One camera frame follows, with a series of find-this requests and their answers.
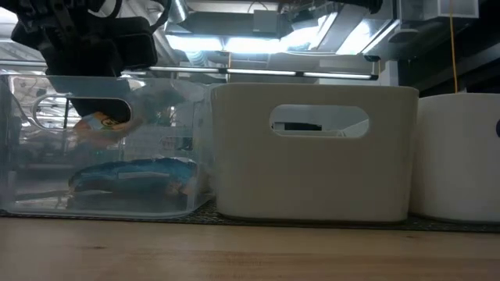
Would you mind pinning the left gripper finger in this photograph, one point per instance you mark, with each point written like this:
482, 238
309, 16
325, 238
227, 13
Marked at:
105, 99

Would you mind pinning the orange snack packet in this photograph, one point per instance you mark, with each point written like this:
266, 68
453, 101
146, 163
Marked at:
101, 129

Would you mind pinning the brown and blue granola bar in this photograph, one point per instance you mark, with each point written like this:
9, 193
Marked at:
133, 177

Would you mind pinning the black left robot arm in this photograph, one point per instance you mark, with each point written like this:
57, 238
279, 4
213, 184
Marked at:
58, 8

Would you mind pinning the white ceiling unit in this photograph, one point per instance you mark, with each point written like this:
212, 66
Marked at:
453, 8

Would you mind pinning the grey ceiling box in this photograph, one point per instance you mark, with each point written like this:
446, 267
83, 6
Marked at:
265, 21

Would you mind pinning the clear plastic bin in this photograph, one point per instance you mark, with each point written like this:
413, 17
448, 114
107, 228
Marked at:
23, 175

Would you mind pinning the bright ceiling light panel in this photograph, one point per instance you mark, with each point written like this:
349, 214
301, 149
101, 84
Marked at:
254, 43

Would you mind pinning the long horizontal light bar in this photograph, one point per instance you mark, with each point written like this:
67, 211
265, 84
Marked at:
265, 72

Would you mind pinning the frosted white plastic bin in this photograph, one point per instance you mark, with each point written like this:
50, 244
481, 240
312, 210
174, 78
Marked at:
312, 175

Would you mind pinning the opaque white plastic bin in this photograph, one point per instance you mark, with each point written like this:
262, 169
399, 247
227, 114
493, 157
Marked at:
457, 164

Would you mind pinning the dark grey woven placemat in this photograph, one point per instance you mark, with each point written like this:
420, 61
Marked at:
429, 226

